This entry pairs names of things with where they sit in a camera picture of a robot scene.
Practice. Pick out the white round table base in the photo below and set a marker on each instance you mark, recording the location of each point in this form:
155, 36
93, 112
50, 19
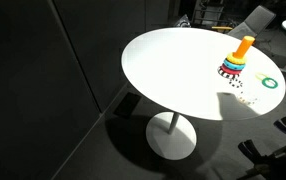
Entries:
171, 136

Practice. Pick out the grey chair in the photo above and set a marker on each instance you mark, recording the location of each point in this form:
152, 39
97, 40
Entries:
254, 24

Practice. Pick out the orange stacking post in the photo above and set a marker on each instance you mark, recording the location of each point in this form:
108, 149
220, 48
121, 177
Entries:
245, 44

